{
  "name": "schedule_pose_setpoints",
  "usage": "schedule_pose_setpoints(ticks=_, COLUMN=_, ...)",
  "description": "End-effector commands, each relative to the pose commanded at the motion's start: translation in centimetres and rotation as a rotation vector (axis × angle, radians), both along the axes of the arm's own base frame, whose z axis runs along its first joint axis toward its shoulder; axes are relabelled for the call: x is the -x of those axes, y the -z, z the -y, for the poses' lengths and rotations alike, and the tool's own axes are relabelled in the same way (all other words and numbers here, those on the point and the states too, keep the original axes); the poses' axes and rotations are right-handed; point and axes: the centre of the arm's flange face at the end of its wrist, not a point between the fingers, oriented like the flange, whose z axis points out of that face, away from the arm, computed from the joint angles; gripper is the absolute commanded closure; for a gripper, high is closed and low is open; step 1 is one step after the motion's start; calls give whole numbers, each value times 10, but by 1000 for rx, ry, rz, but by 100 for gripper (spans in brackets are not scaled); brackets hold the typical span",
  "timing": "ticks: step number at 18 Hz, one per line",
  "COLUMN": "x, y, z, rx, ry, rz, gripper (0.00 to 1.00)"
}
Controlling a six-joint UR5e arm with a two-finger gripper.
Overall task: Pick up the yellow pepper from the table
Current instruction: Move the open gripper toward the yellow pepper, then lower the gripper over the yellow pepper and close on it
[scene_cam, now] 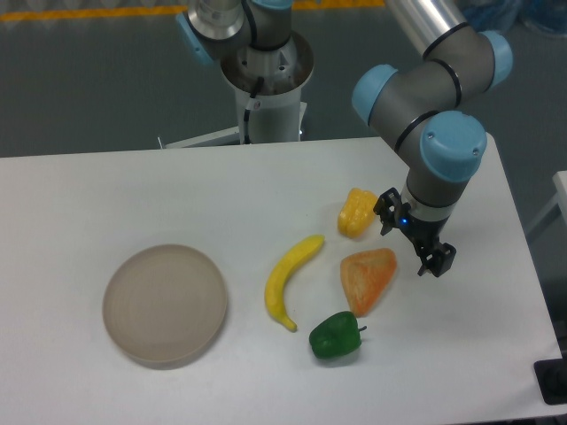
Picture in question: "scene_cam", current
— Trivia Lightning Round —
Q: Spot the black clamp at table edge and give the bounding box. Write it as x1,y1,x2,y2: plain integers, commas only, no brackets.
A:
533,359,566,406

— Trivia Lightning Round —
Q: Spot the white furniture edge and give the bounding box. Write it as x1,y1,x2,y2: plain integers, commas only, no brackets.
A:
524,170,566,241

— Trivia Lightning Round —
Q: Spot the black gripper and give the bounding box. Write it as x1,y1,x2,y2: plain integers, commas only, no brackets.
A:
373,188,456,277

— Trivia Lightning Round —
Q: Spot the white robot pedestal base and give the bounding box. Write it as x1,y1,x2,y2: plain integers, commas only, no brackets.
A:
163,31,314,149

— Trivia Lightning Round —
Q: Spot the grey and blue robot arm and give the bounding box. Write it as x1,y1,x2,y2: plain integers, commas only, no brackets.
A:
176,1,513,276

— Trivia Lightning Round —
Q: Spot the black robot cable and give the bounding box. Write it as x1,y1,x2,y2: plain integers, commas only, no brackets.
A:
241,0,267,145

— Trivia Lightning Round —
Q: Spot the yellow bell pepper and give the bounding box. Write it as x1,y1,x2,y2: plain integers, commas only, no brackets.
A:
338,188,377,239

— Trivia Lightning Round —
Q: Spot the orange papaya slice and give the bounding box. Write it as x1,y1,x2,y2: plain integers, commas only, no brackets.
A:
340,248,398,318

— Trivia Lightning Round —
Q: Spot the green bell pepper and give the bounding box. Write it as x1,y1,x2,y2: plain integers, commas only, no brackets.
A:
308,311,367,359

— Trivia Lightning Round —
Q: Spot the yellow banana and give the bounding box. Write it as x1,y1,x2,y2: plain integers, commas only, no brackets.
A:
264,234,325,333

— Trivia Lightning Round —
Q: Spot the round beige plate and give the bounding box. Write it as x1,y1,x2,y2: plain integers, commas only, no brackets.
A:
102,244,229,370

